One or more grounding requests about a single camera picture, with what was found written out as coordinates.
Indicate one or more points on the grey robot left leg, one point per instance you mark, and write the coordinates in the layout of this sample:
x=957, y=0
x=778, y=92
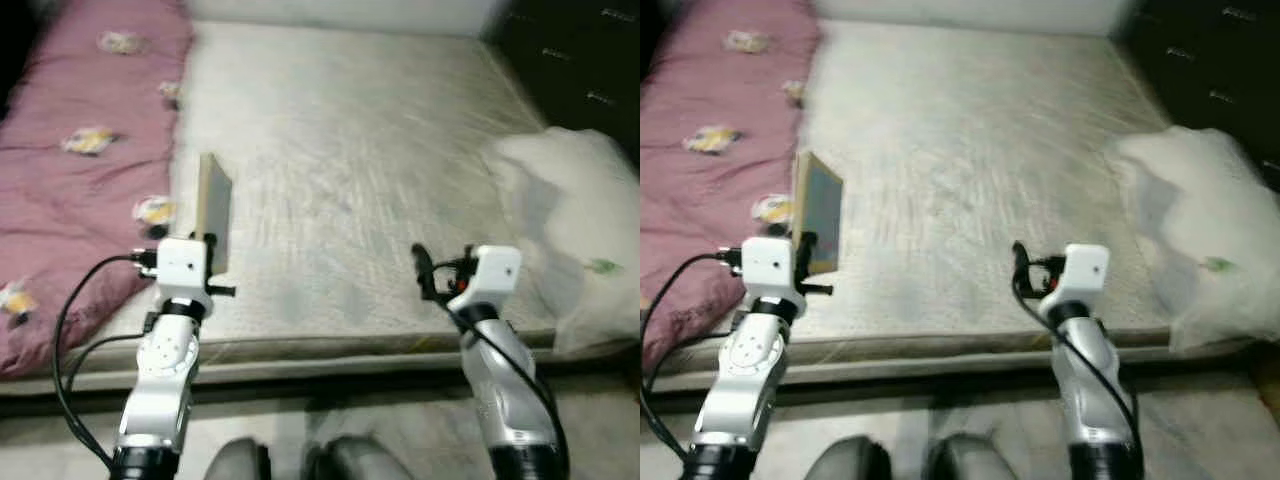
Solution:
x=850, y=462
x=238, y=462

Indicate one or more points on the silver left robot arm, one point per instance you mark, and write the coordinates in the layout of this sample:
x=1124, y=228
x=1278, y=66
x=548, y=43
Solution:
x=160, y=390
x=745, y=390

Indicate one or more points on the pink cartoon print quilt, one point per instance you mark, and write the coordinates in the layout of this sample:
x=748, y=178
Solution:
x=70, y=190
x=700, y=190

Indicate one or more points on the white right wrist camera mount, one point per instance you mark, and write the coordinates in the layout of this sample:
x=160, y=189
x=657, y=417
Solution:
x=1082, y=270
x=490, y=272

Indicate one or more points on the grey robot right leg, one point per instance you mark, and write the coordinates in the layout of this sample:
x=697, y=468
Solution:
x=355, y=462
x=975, y=462

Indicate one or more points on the colourful children's book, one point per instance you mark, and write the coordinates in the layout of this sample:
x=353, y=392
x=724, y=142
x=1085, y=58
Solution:
x=822, y=210
x=215, y=215

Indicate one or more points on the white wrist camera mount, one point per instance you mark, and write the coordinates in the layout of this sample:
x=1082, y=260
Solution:
x=1082, y=270
x=182, y=265
x=768, y=265
x=490, y=272

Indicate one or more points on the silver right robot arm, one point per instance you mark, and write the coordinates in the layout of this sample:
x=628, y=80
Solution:
x=505, y=400
x=1090, y=400

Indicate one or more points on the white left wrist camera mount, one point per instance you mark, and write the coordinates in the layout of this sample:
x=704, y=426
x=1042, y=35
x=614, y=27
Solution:
x=768, y=265
x=182, y=265

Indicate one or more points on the grey robot leg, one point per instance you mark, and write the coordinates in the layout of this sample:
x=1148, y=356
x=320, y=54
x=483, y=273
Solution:
x=238, y=462
x=850, y=462
x=355, y=462
x=975, y=462

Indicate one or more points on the white tree print pillow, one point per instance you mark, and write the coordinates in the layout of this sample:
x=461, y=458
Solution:
x=1210, y=200
x=590, y=200

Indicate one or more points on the grey quilted mattress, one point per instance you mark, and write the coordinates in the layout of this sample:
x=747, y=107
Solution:
x=980, y=150
x=350, y=150

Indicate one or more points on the black tufted headboard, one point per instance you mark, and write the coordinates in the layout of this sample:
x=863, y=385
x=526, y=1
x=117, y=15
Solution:
x=1200, y=60
x=570, y=60

